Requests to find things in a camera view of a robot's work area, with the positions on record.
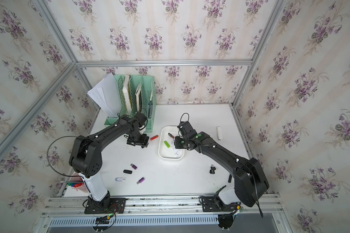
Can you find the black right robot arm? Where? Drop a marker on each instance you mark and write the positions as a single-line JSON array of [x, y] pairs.
[[250, 181]]

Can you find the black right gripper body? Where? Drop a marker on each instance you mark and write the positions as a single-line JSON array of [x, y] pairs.
[[181, 142]]

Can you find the white paper stack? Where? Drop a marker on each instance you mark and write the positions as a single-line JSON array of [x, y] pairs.
[[106, 95]]

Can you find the green desk file organizer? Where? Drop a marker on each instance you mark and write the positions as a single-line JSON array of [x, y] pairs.
[[148, 85]]

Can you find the purple usb flash drive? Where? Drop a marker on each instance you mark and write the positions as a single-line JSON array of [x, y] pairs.
[[140, 180]]

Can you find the silver white swivel usb drive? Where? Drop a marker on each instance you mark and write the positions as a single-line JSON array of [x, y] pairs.
[[120, 179]]

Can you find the purple silver small usb drive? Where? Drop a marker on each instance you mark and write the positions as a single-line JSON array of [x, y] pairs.
[[134, 166]]

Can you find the pink pen cup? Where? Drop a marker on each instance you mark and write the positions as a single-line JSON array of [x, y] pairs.
[[76, 182]]

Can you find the dark pen in organizer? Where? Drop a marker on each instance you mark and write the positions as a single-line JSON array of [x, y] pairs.
[[150, 105]]

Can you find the white eraser block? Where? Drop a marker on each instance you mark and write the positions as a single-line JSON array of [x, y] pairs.
[[219, 133]]

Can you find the white slim usb flash drive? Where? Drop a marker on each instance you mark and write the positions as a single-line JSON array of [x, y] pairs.
[[177, 153]]

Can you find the red usb flash drive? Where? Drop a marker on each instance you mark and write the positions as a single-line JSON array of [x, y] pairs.
[[154, 137]]

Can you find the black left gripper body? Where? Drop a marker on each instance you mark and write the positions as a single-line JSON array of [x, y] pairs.
[[139, 139]]

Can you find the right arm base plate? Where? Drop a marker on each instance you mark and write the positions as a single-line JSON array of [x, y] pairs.
[[213, 204]]

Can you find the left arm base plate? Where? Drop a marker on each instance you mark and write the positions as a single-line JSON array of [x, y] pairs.
[[113, 205]]

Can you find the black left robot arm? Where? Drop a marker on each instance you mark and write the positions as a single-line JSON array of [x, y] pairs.
[[86, 156]]

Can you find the white plastic storage box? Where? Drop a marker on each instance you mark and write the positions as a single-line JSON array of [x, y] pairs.
[[165, 153]]

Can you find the black small clip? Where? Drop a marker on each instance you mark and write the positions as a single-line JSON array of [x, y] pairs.
[[212, 169]]

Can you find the white book in organizer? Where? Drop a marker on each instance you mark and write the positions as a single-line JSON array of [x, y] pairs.
[[126, 94]]

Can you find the green usb flash drive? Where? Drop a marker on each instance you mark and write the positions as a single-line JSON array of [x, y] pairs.
[[167, 144]]

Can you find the beige notebook in organizer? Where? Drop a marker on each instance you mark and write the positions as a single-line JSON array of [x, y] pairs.
[[138, 96]]

